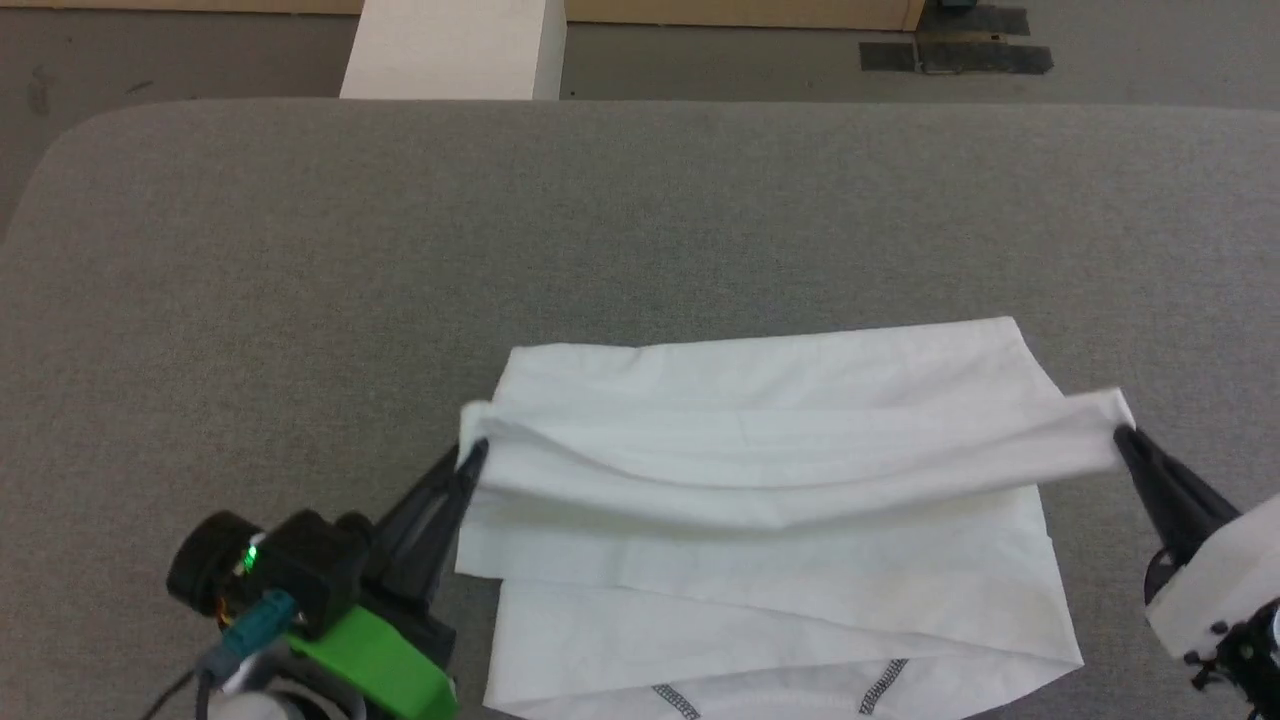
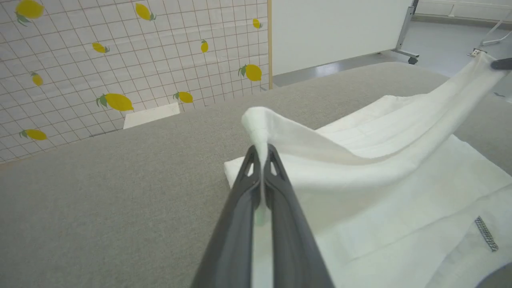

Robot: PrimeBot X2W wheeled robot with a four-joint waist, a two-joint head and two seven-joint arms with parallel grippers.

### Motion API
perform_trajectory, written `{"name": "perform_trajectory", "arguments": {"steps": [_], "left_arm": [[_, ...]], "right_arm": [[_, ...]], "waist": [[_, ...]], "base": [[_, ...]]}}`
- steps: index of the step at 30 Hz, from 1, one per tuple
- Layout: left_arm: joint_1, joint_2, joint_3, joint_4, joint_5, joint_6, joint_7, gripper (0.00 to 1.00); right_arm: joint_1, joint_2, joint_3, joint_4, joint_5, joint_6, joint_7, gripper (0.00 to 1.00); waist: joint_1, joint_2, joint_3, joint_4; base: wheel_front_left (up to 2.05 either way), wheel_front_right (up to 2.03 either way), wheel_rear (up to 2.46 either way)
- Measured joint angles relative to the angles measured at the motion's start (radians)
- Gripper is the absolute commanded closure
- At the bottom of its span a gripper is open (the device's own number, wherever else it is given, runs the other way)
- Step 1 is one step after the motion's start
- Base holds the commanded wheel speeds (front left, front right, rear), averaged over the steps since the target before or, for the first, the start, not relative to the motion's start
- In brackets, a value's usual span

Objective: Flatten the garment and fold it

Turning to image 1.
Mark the light wooden baseboard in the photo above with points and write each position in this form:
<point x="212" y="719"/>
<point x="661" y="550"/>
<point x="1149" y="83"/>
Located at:
<point x="750" y="12"/>

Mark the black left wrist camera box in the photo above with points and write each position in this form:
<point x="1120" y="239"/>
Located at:
<point x="310" y="565"/>

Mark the white rectangular box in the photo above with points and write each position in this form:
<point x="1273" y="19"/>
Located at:
<point x="450" y="50"/>

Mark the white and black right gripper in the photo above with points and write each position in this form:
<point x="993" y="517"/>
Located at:
<point x="1220" y="580"/>

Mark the black floor tape patch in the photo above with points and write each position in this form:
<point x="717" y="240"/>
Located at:
<point x="985" y="58"/>
<point x="885" y="56"/>

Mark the white long-sleeve shirt grey stitching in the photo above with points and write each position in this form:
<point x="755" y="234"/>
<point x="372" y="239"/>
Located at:
<point x="780" y="440"/>

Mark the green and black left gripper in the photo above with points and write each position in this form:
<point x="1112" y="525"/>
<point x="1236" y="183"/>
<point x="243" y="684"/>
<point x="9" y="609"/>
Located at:
<point x="380" y="665"/>

